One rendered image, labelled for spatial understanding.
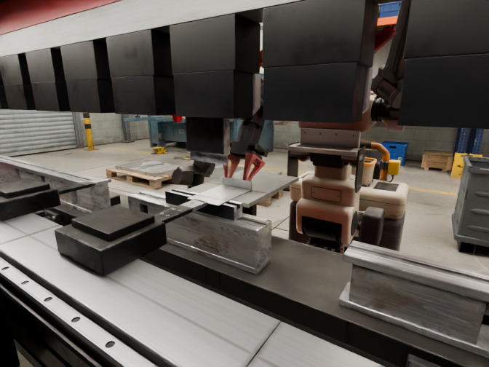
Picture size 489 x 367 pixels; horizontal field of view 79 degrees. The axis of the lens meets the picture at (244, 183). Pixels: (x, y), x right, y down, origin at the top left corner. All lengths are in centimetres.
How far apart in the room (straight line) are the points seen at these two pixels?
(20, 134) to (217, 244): 778
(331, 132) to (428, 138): 582
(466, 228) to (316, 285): 247
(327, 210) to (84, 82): 91
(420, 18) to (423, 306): 38
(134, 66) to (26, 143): 767
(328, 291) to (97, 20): 74
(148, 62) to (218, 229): 37
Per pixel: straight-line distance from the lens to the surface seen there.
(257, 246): 59
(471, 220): 298
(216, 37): 56
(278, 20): 50
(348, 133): 115
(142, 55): 70
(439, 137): 693
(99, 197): 99
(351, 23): 46
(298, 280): 61
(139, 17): 71
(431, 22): 44
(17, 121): 826
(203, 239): 67
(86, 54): 86
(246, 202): 63
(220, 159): 61
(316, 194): 125
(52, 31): 99
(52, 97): 103
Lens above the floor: 121
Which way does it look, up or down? 16 degrees down
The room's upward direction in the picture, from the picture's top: straight up
